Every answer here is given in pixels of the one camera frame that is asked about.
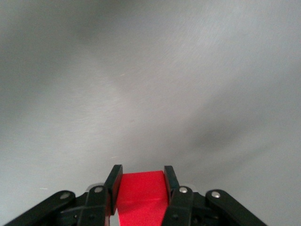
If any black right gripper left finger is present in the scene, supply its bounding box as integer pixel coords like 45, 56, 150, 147
4, 164, 124, 226

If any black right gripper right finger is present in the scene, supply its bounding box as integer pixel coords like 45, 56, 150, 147
161, 165, 268, 226

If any small red cube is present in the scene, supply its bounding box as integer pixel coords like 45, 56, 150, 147
116, 169, 170, 226

